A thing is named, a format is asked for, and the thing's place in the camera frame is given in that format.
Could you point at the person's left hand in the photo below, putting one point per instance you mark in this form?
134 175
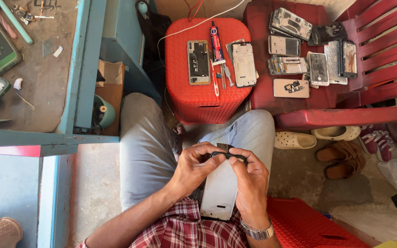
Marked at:
191 168

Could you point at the person's right hand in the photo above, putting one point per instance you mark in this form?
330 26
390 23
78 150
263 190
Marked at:
253 189

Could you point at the white phone frame black top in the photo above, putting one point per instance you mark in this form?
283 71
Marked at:
221 193

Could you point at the silver wristwatch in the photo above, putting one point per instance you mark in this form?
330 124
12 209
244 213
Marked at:
258 233

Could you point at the person's light blue jeans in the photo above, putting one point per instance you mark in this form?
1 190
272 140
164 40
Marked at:
143 148

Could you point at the red plastic stool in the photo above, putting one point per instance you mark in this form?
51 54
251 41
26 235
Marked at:
305 224
198 100

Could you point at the person's red plaid shirt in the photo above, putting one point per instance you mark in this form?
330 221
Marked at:
188 230

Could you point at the white perforated clog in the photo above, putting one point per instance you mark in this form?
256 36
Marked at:
336 133
293 140

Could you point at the red white toothbrush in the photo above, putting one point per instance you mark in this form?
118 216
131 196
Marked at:
215 81

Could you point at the brown sandal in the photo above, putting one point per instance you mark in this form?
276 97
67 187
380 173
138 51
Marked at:
345 168
336 151

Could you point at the metal tweezers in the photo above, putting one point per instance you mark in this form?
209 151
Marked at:
223 77

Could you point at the silver screwdriver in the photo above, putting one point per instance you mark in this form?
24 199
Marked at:
228 75

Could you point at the teal cup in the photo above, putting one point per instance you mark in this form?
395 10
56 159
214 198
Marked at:
107 112

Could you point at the brown cardboard box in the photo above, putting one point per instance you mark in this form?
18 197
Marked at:
112 89

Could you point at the grey phone back cover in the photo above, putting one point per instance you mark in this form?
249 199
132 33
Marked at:
228 50

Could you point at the blue red glue tube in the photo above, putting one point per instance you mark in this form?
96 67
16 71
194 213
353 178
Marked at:
216 43

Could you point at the pair of pink sneakers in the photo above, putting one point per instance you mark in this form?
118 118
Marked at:
376 141

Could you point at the pile of dismantled phones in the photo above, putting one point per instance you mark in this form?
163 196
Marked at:
308 58

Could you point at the black bag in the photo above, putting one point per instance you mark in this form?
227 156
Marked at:
153 31

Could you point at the blue wooden workbench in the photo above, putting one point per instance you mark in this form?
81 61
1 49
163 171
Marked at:
81 69

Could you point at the red plastic chair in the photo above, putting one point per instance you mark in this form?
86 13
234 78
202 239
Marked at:
374 86

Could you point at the blue cabinet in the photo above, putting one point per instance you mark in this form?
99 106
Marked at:
19 193

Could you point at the small white paper scrap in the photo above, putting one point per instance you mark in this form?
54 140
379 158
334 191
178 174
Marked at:
58 51

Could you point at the thin wooden stick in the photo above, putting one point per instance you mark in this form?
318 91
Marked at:
25 101

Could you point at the clear glass piece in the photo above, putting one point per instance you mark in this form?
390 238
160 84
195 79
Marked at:
48 47

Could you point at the white tape piece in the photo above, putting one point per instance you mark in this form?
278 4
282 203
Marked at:
18 83

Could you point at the heap of small metal parts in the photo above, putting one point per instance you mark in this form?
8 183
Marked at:
29 13

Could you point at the teal rod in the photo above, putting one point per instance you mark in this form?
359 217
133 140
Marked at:
14 22

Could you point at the phone frame with black inside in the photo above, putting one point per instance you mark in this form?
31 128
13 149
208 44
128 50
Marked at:
199 63

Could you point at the white phone frame black rim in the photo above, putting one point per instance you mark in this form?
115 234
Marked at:
244 65

